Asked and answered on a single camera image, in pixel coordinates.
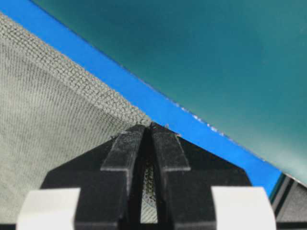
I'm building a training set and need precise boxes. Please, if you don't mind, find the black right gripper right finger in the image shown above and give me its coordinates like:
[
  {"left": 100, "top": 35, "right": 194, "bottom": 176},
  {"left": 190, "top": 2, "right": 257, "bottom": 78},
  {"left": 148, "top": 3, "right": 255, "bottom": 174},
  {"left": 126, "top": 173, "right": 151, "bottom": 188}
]
[{"left": 149, "top": 122, "right": 278, "bottom": 230}]

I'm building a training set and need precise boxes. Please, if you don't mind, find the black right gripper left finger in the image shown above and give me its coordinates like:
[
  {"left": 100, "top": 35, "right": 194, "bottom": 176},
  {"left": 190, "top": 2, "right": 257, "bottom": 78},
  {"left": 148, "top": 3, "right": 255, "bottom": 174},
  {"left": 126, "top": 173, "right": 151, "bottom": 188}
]
[{"left": 16, "top": 124, "right": 147, "bottom": 230}]

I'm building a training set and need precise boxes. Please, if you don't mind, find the large grey towel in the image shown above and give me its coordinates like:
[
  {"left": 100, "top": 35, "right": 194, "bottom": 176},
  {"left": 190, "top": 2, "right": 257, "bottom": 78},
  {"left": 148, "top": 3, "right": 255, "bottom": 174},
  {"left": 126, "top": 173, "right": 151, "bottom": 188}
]
[{"left": 0, "top": 14, "right": 151, "bottom": 223}]

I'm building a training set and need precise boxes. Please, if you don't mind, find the blue table cloth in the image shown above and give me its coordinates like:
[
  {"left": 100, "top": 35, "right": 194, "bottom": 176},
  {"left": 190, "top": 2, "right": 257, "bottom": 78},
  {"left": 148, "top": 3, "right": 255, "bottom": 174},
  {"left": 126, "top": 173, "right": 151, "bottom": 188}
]
[{"left": 0, "top": 0, "right": 281, "bottom": 195}]

